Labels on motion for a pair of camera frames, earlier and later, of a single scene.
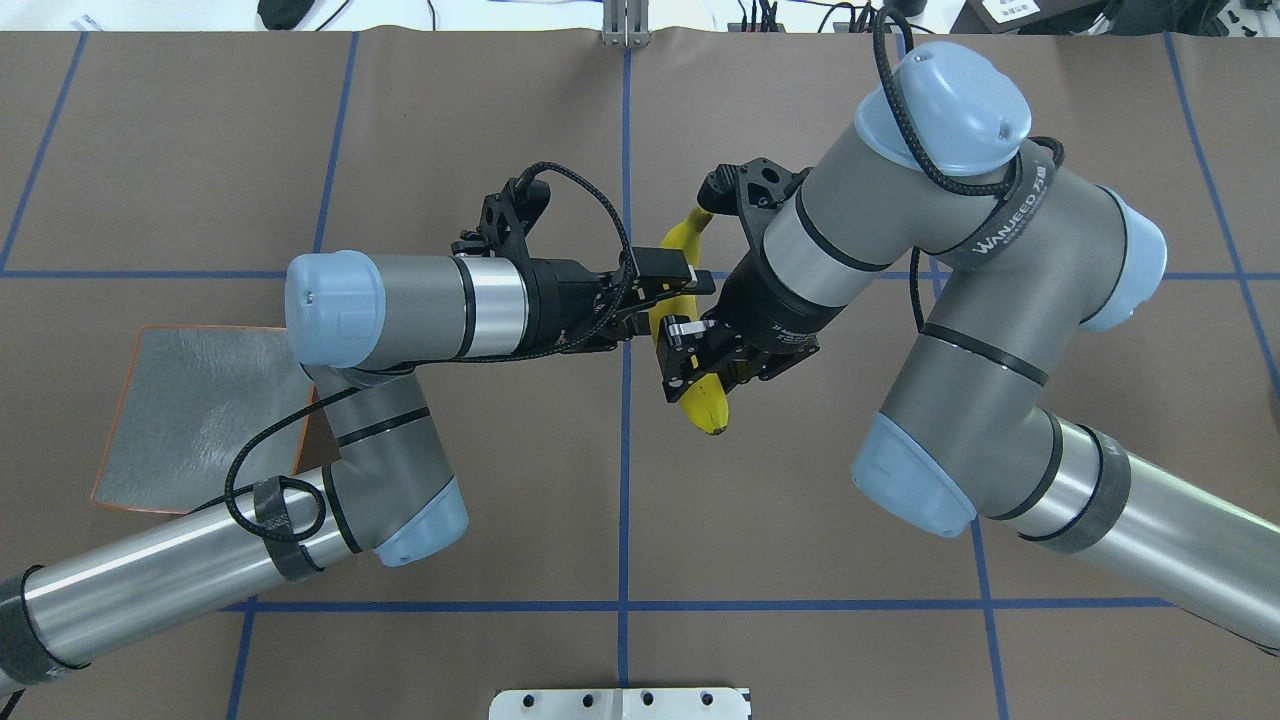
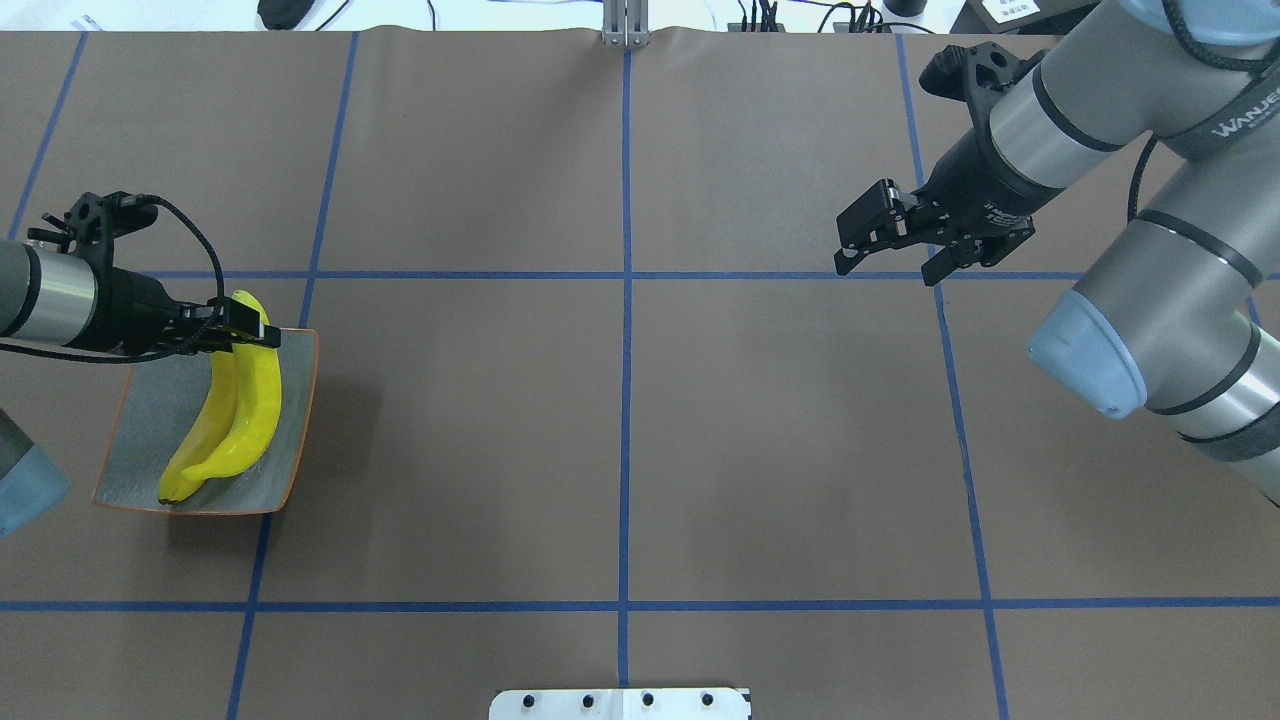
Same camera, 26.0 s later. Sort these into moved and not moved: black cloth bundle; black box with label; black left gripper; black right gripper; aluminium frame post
Moved: black left gripper; black right gripper
Not moved: aluminium frame post; black box with label; black cloth bundle
